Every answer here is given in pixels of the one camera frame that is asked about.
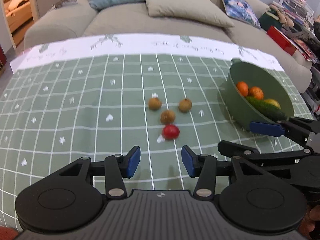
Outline red magazines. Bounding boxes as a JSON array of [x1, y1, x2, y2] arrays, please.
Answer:
[[291, 36, 319, 63]]

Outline beige sofa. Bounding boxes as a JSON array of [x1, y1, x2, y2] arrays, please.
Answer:
[[24, 0, 313, 93]]

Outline red cherry tomato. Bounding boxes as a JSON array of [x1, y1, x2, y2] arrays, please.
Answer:
[[162, 124, 180, 140]]

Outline bed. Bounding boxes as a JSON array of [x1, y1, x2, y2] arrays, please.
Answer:
[[4, 0, 33, 33]]

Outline yellow-green pear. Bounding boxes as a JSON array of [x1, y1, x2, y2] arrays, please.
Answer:
[[264, 99, 281, 109]]

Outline orange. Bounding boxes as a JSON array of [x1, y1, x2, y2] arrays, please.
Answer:
[[248, 87, 264, 100], [236, 81, 249, 97]]

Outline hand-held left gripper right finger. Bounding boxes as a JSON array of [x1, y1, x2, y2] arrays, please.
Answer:
[[181, 145, 263, 198]]

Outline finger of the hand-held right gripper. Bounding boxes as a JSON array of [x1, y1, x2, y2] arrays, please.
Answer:
[[249, 117, 320, 147], [217, 140, 313, 168]]

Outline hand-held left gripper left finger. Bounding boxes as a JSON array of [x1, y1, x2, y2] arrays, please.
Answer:
[[51, 145, 141, 200]]

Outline beige plush toy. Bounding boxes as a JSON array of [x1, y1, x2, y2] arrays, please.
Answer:
[[269, 2, 294, 27]]

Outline green cucumber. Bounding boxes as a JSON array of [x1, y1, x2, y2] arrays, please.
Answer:
[[246, 96, 288, 122]]

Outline white door frame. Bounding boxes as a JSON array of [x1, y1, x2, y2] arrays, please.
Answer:
[[27, 0, 41, 22]]

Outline silver phone stand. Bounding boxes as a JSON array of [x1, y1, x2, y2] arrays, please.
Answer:
[[52, 0, 78, 8]]

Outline printed blue pillow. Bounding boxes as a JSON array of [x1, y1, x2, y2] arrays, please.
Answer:
[[218, 0, 261, 29]]

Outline red black box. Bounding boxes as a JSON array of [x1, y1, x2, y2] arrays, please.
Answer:
[[0, 46, 7, 73]]

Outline dark green bag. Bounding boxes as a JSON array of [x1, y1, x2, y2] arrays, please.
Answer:
[[258, 10, 282, 30]]

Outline beige pillow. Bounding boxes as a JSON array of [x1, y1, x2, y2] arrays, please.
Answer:
[[145, 0, 235, 28]]

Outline green checked tablecloth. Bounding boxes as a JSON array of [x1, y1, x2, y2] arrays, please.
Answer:
[[0, 34, 317, 230]]

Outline green colander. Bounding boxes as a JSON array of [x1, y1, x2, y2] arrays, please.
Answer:
[[223, 58, 295, 133]]

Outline white shelf with books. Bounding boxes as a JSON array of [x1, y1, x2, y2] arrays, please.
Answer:
[[281, 0, 315, 18]]

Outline white bed pillow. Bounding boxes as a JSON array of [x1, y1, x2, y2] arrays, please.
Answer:
[[9, 0, 25, 11]]

